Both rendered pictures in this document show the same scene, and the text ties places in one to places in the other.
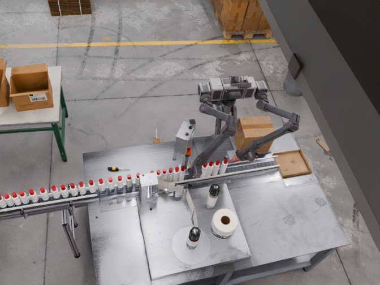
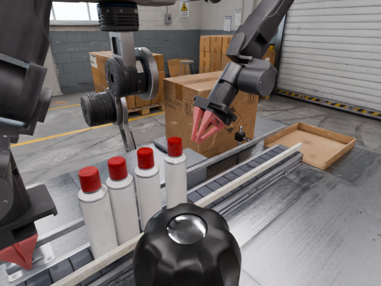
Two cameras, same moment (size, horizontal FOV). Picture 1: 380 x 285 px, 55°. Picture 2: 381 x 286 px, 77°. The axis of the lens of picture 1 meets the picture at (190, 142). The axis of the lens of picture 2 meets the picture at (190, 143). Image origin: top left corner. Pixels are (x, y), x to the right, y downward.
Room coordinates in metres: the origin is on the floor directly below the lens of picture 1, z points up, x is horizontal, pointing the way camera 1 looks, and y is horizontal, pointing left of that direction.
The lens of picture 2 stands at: (1.35, -0.23, 1.31)
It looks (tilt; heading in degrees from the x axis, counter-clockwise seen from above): 26 degrees down; 343
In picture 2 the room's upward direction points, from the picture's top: straight up
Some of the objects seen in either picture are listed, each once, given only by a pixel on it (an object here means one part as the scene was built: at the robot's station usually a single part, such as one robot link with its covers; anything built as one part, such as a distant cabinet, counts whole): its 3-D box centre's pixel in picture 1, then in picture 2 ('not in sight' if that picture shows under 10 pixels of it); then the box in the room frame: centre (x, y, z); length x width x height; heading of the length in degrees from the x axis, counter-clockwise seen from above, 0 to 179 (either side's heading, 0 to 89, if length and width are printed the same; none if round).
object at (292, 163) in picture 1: (292, 163); (309, 142); (2.09, -1.00, 0.85); 0.30 x 0.26 x 0.04; 113
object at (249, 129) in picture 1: (253, 135); (210, 112); (2.23, -0.59, 0.99); 0.30 x 0.24 x 0.27; 107
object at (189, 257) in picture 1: (191, 245); not in sight; (1.08, -0.16, 0.89); 0.31 x 0.31 x 0.01
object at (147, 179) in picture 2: (215, 168); (148, 192); (1.78, -0.27, 0.98); 0.05 x 0.05 x 0.20
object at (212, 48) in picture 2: not in sight; (236, 69); (5.44, -2.37, 0.57); 1.20 x 0.85 x 1.14; 111
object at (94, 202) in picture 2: (203, 169); (98, 215); (1.73, -0.16, 0.98); 0.05 x 0.05 x 0.20
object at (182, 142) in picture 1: (184, 138); not in sight; (1.74, 0.05, 1.38); 0.17 x 0.10 x 0.19; 168
